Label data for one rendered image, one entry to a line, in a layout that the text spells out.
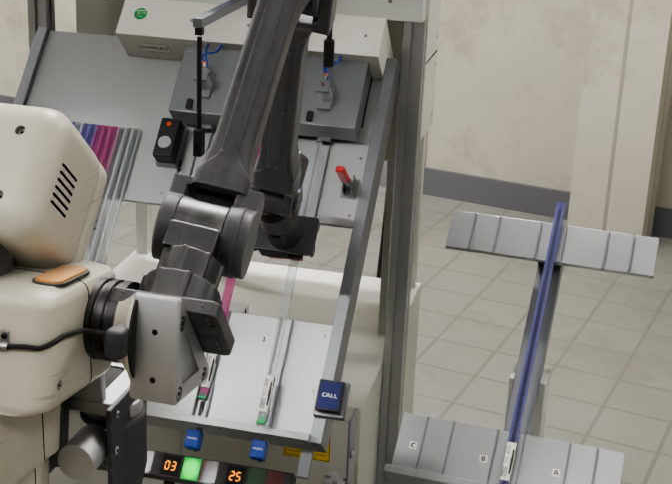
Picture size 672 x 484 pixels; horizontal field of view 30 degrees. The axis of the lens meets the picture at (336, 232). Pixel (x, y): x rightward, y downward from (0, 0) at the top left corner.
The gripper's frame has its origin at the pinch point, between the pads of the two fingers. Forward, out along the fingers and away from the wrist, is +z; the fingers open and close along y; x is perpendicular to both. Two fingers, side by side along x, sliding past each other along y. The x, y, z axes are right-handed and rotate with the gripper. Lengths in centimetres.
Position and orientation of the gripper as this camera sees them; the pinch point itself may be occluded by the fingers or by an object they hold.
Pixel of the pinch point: (295, 254)
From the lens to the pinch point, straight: 210.0
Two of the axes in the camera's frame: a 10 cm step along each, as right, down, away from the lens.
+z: 1.5, 3.9, 9.1
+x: -1.8, 9.1, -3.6
